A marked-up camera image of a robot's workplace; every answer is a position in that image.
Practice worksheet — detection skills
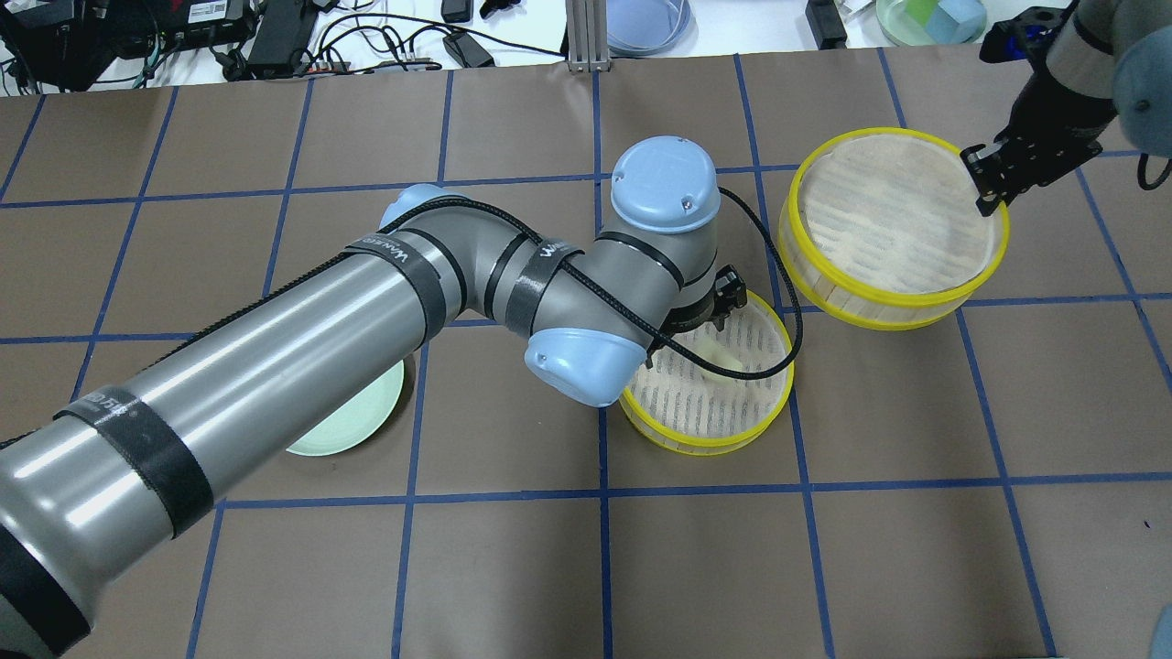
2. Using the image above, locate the black power adapter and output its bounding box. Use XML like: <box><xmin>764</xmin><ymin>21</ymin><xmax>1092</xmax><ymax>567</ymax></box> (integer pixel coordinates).
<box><xmin>442</xmin><ymin>32</ymin><xmax>495</xmax><ymax>70</ymax></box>

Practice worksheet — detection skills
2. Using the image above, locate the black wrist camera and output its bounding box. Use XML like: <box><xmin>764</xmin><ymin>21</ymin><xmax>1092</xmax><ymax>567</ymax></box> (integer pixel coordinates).
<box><xmin>979</xmin><ymin>5</ymin><xmax>1070</xmax><ymax>68</ymax></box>

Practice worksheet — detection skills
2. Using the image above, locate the glass bowl with sponges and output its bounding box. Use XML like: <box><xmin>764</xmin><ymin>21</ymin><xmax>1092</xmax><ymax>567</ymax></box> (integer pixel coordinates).
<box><xmin>874</xmin><ymin>1</ymin><xmax>988</xmax><ymax>46</ymax></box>

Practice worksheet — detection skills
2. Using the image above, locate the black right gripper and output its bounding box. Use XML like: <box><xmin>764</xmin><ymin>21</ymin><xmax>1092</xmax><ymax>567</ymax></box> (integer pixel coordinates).
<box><xmin>960</xmin><ymin>124</ymin><xmax>1104</xmax><ymax>217</ymax></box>

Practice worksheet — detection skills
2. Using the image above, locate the pale green plate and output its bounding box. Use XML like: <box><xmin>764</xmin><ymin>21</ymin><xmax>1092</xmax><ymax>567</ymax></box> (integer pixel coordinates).
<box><xmin>286</xmin><ymin>362</ymin><xmax>406</xmax><ymax>458</ymax></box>

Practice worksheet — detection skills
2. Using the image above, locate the blue plate on bench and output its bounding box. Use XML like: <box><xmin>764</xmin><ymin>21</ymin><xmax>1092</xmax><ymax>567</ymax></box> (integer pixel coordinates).
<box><xmin>604</xmin><ymin>1</ymin><xmax>691</xmax><ymax>56</ymax></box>

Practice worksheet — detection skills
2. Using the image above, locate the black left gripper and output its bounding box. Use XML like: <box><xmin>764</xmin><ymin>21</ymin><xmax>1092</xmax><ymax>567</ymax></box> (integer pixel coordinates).
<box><xmin>663</xmin><ymin>265</ymin><xmax>748</xmax><ymax>338</ymax></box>

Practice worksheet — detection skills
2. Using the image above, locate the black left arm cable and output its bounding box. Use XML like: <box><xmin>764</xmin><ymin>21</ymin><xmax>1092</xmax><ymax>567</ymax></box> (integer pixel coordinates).
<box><xmin>188</xmin><ymin>186</ymin><xmax>805</xmax><ymax>382</ymax></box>

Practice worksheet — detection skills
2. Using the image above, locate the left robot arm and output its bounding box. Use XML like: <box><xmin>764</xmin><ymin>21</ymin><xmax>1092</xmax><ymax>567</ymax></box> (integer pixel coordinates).
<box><xmin>1</xmin><ymin>136</ymin><xmax>722</xmax><ymax>658</ymax></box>

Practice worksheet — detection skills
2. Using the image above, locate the white steamed bun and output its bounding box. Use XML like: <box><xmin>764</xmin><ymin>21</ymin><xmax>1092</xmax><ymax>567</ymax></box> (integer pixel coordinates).
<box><xmin>691</xmin><ymin>335</ymin><xmax>745</xmax><ymax>385</ymax></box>

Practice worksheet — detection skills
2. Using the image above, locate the aluminium frame post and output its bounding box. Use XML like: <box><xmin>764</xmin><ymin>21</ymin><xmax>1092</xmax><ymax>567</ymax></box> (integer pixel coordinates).
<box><xmin>565</xmin><ymin>0</ymin><xmax>612</xmax><ymax>74</ymax></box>

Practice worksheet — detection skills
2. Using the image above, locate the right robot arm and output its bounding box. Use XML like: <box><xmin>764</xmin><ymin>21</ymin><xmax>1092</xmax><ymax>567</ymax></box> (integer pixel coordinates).
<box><xmin>961</xmin><ymin>1</ymin><xmax>1171</xmax><ymax>216</ymax></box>

